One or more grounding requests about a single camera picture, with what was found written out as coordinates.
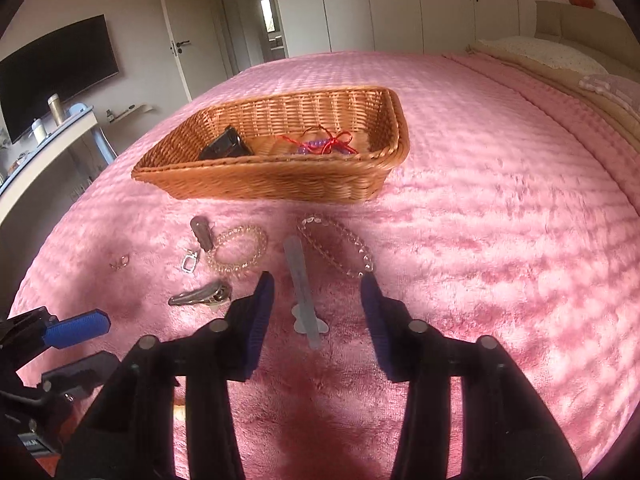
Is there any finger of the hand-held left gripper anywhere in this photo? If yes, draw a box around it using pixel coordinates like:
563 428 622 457
0 307 111 365
41 351 121 397

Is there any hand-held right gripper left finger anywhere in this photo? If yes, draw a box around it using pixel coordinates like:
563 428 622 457
55 271 276 480

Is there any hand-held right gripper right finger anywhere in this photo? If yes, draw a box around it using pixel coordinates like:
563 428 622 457
360 272 584 480

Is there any clear crystal bead bracelet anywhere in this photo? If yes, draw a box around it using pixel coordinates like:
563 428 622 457
297 215 376 281

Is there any brown wicker basket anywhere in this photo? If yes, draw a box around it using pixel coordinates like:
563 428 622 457
131 86 411 204

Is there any silver metal hair clip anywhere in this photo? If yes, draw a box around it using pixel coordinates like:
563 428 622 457
168 280 233 309

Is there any brown hair clip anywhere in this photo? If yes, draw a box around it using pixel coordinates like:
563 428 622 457
191 216 215 252

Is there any pink plush blanket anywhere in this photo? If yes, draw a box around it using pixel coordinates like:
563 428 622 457
7 50 640 480

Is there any white desk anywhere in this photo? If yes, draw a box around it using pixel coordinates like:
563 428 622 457
0 107 103 233

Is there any red ribbon purple item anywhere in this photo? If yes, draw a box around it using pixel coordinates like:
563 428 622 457
277 126 357 157

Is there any black hair claw clip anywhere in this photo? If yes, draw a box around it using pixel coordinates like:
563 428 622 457
197 125 255 162

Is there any beige quilt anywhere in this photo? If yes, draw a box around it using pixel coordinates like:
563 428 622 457
467 40 640 147

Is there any white room door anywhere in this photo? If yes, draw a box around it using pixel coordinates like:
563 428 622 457
155 0 228 103

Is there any white floral pillow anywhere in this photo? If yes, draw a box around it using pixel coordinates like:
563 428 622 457
472 35 621 78

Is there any white wardrobe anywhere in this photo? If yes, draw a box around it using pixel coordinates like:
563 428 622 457
267 0 538 58

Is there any folded pale pink blanket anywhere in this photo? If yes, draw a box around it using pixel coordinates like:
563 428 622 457
577 74 640 111

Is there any beige bed headboard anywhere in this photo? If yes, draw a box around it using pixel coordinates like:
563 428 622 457
534 0 636 48

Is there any purple bead bracelet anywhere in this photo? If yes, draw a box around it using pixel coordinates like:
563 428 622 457
290 132 351 156

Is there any white wall shelf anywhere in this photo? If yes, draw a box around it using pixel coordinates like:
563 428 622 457
107 104 155 125

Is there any black wall television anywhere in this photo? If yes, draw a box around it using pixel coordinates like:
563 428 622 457
0 14 120 145

